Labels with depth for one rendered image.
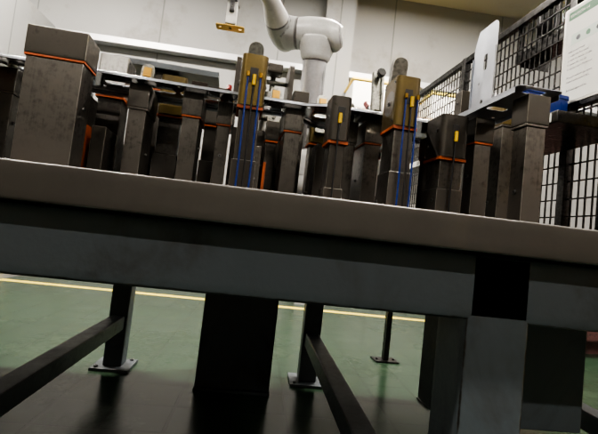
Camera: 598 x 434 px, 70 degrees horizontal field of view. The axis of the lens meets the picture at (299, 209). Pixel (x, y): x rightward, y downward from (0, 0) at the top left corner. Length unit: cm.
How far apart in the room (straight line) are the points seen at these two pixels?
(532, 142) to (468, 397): 56
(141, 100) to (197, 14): 379
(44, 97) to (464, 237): 86
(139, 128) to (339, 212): 77
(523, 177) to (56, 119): 95
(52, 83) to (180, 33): 384
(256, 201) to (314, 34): 148
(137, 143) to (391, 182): 62
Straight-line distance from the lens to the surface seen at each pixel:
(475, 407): 58
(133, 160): 113
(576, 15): 166
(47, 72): 106
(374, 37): 495
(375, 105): 143
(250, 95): 97
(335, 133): 100
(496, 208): 119
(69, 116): 102
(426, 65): 501
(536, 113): 98
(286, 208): 45
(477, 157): 111
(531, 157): 96
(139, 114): 115
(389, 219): 47
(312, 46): 187
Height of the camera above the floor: 65
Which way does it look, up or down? 4 degrees up
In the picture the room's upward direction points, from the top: 6 degrees clockwise
